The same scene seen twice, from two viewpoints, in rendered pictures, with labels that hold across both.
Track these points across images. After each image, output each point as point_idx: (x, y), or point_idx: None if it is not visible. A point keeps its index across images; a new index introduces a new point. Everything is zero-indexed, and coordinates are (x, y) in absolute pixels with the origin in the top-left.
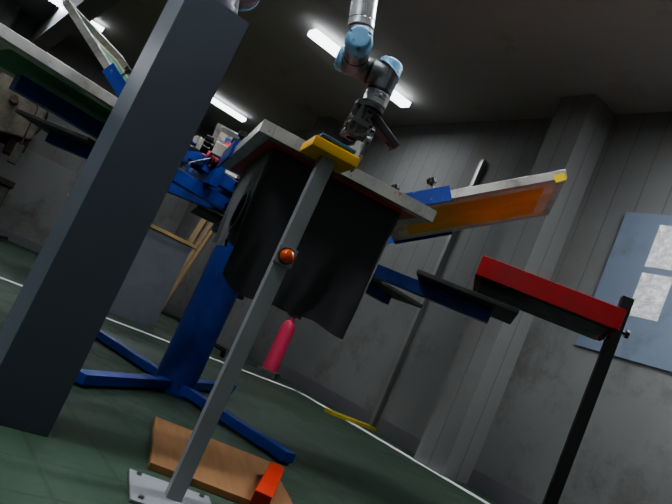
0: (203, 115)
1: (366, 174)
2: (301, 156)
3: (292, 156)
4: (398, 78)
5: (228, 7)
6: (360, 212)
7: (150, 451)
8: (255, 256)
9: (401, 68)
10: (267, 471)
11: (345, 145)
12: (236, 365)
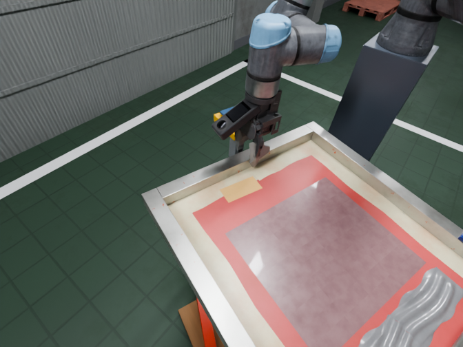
0: (331, 122)
1: (229, 158)
2: (285, 151)
3: (300, 159)
4: (249, 42)
5: (377, 38)
6: None
7: None
8: None
9: (252, 25)
10: (212, 331)
11: (227, 109)
12: None
